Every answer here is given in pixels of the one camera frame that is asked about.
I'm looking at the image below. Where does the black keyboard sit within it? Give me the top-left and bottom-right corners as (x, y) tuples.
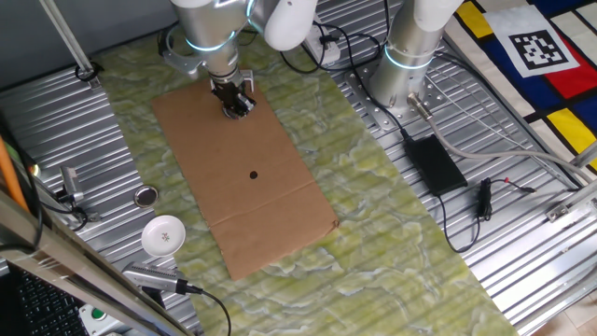
(0, 265), (92, 336)

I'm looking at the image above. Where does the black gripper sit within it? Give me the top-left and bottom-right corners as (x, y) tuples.
(210, 74), (257, 120)

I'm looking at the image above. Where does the aluminium frame pole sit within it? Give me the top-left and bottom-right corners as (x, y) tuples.
(38, 0), (103, 91)

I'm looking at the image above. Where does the white paper marker tag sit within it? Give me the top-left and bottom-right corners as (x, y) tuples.
(482, 4), (582, 79)

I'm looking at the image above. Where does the shiny metal frame bar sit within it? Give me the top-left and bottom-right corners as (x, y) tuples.
(0, 189), (195, 336)

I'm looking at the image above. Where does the orange pole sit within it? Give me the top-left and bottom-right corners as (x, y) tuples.
(0, 134), (30, 214)

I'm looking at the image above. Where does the black power adapter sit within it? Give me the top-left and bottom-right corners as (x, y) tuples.
(403, 133), (469, 198)

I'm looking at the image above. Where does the wrist camera with metal bracket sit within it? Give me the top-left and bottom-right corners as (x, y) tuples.
(157, 22), (206, 78)

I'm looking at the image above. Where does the grey green button box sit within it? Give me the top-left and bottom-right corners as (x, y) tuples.
(77, 302), (134, 336)

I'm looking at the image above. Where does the black adapter mains cord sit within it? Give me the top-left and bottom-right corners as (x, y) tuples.
(278, 18), (414, 141)

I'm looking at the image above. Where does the round steel tin dish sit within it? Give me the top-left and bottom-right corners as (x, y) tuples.
(133, 184), (160, 209)

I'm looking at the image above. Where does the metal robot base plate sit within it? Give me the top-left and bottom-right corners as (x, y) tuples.
(343, 55), (450, 137)

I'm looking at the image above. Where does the white ceramic flower dish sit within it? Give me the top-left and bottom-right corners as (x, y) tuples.
(140, 214), (187, 258)

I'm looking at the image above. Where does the green marble pattern mat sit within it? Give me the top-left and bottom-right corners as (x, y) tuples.
(92, 18), (521, 336)

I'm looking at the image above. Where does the bundled black cable red wire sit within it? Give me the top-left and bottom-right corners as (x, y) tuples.
(476, 175), (537, 223)

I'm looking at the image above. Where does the aluminium frame profile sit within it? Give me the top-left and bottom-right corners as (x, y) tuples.
(545, 139), (597, 224)

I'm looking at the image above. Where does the thin black adapter output cable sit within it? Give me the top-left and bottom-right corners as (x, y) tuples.
(437, 193), (482, 255)

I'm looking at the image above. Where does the thick grey robot cable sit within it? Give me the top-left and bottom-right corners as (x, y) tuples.
(406, 91), (597, 184)

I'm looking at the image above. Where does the small round steel plate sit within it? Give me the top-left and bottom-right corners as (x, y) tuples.
(221, 105), (251, 121)

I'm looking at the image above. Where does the silver ridged camera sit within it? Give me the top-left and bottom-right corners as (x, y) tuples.
(120, 261), (205, 298)

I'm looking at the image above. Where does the black usb cable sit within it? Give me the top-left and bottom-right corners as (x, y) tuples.
(186, 287), (233, 336)

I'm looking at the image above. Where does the brown cardboard sheet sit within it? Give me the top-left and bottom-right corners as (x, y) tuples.
(151, 77), (340, 282)

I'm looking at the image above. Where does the small camera on stand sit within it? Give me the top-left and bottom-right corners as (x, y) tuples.
(54, 165), (103, 232)

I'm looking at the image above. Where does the colourful block pattern board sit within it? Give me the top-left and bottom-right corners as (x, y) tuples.
(442, 0), (597, 176)

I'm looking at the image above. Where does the white power strip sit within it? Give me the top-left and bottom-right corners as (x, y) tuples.
(302, 13), (342, 66)

